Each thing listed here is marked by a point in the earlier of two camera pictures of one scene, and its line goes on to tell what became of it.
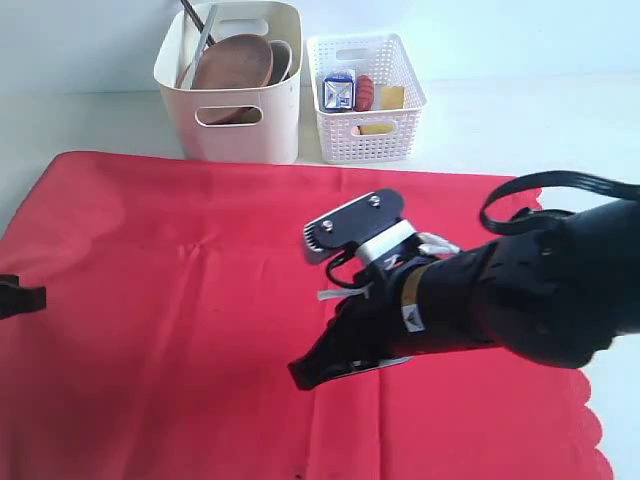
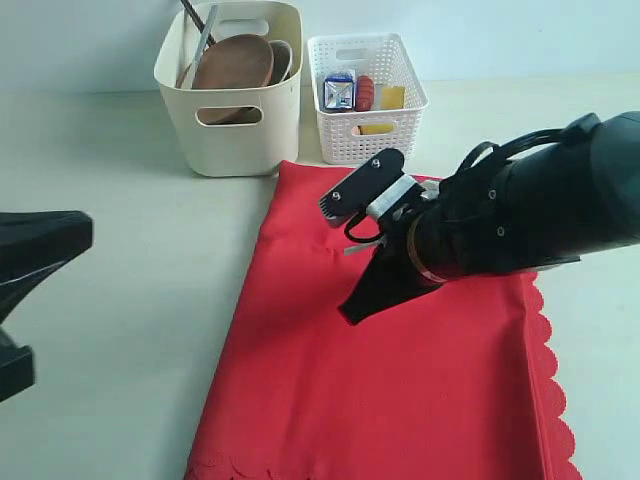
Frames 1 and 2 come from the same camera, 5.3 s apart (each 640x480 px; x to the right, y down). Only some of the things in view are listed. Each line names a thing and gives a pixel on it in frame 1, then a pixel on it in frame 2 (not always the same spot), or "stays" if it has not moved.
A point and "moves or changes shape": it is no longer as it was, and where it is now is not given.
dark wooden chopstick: (192, 13) stays
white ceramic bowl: (281, 60) stays
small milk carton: (338, 91) stays
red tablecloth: (176, 297) moves or changes shape
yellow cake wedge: (392, 97) stays
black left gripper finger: (16, 299) -> (33, 245)
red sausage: (364, 93) stays
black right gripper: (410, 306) -> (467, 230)
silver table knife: (197, 55) stays
